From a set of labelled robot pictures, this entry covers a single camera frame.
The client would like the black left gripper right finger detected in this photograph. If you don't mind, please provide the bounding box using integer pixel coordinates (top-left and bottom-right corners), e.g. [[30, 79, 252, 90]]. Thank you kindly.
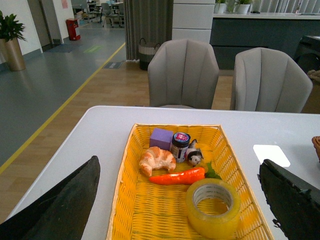
[[258, 159, 320, 240]]

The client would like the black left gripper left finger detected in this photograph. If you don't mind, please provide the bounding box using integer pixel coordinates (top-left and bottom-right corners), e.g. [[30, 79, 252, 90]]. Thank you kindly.
[[0, 155, 101, 240]]

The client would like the yellow clear tape roll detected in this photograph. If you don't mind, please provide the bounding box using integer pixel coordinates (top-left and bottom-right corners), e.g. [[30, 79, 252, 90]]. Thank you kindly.
[[185, 178, 241, 240]]

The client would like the brown wicker basket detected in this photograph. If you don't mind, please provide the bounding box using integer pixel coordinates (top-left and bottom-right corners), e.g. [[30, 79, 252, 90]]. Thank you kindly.
[[311, 136, 320, 162]]

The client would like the yellow woven basket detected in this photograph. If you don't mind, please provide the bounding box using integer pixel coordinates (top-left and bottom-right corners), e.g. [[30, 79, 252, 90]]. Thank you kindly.
[[106, 123, 273, 240]]

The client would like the black white woven floor basket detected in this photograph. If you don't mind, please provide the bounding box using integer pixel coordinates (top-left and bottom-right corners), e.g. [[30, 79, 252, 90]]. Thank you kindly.
[[138, 37, 161, 71]]

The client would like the orange toy carrot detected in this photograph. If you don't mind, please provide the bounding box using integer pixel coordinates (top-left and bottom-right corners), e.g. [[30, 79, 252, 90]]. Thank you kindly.
[[149, 162, 222, 186]]

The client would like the purple foam block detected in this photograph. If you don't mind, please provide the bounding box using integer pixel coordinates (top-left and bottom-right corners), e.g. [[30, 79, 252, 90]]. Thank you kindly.
[[149, 128, 173, 151]]

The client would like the grey chair right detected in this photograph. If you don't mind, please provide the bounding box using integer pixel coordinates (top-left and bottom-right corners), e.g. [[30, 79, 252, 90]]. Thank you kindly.
[[230, 47, 313, 113]]

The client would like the grey chair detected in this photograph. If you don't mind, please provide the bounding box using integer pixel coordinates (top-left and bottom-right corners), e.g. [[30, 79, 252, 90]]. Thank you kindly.
[[147, 38, 220, 109], [230, 47, 313, 113]]

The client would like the small dark jar pink lid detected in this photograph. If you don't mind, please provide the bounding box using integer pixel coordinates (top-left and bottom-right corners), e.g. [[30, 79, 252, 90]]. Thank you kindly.
[[170, 132, 191, 163]]

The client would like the grey chair left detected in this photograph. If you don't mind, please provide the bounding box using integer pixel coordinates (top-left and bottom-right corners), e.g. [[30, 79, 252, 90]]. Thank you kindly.
[[147, 38, 220, 109]]

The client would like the dark grey counter cabinet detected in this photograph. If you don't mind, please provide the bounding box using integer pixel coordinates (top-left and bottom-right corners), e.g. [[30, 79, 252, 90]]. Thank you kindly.
[[209, 13, 320, 70]]

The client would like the red box on floor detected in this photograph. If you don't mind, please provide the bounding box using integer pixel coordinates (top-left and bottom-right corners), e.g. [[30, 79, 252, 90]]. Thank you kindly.
[[65, 18, 81, 41]]

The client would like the potted plant gold pot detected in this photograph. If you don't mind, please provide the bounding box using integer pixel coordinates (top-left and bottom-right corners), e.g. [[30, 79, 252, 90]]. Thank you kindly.
[[0, 11, 26, 72]]

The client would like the white potted plant on counter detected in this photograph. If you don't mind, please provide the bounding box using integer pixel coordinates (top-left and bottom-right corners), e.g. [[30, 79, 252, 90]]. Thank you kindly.
[[235, 0, 252, 15]]

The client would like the grey curtain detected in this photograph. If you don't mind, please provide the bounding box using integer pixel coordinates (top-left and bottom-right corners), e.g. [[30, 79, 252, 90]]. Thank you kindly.
[[123, 0, 174, 60]]

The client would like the white pillar cabinet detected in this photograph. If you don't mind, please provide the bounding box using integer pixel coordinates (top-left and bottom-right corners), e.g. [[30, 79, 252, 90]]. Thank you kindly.
[[172, 0, 215, 43]]

